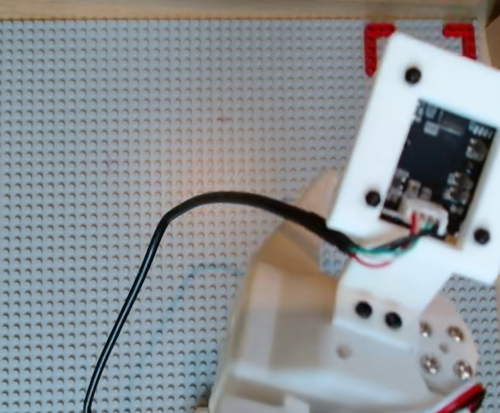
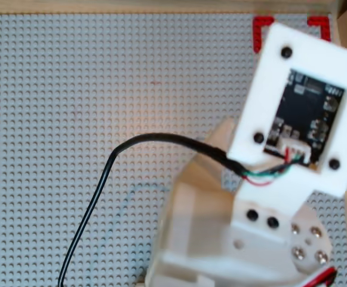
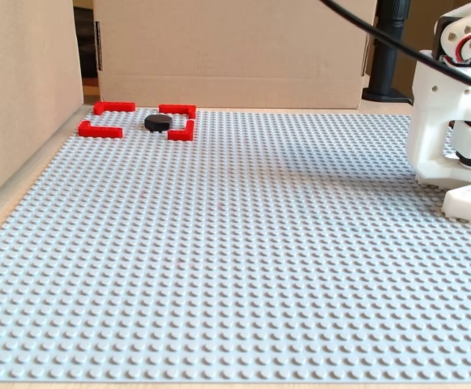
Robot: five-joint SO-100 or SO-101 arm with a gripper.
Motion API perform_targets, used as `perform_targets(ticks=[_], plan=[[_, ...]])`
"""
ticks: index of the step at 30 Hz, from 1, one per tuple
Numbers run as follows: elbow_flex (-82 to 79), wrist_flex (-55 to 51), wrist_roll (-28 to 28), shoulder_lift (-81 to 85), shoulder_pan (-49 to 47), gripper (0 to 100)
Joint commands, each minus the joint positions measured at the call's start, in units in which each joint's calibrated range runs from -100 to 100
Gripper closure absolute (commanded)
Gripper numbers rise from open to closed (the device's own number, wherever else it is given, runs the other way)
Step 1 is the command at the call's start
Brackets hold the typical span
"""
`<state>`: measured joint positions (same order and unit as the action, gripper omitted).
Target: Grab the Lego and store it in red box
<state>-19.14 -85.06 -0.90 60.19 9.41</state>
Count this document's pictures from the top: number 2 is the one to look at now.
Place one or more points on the grey Lego baseplate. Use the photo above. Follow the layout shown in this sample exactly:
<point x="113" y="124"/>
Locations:
<point x="71" y="104"/>

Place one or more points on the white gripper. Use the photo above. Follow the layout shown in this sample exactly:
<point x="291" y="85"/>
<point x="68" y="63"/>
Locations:
<point x="308" y="241"/>

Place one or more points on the red L-shaped Lego beam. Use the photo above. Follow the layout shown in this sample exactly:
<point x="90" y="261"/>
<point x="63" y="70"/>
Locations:
<point x="322" y="24"/>
<point x="258" y="28"/>

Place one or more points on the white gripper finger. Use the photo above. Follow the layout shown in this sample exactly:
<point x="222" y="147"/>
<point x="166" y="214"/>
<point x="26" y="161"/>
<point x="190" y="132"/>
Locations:
<point x="307" y="242"/>
<point x="221" y="134"/>

